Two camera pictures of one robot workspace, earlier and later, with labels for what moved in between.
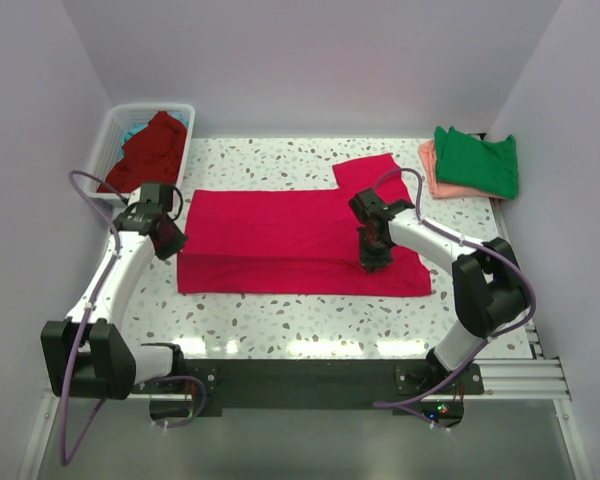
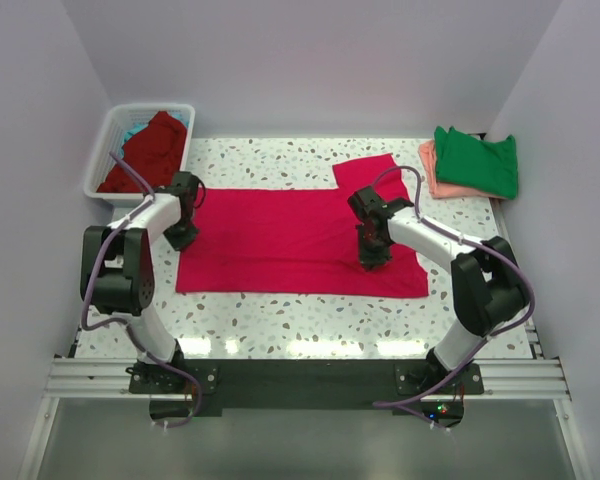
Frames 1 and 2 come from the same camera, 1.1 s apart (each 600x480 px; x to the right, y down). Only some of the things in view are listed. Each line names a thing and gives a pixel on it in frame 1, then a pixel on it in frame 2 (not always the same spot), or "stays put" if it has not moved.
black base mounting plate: [318, 383] stays put
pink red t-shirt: [297, 242] stays put
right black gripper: [372, 263] stays put
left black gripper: [178, 241] → [180, 242]
